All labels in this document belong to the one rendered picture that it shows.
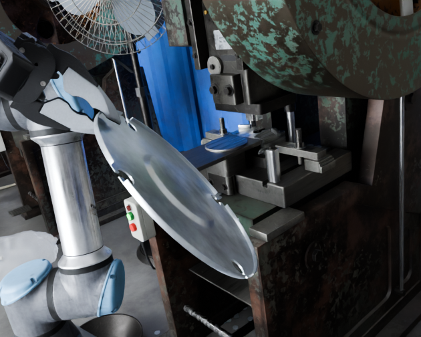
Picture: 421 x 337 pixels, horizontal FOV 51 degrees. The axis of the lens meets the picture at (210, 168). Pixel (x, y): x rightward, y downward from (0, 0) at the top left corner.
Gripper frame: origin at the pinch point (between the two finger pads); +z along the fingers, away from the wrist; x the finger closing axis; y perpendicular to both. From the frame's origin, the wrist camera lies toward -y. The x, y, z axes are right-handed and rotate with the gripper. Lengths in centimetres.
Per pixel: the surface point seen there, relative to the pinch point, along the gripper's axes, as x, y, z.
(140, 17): -27, 137, 11
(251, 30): -24.1, 16.8, 14.3
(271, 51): -23.5, 16.8, 19.5
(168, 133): 22, 318, 104
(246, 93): -19, 55, 36
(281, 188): -4, 39, 52
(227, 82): -19, 57, 30
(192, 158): 3, 55, 33
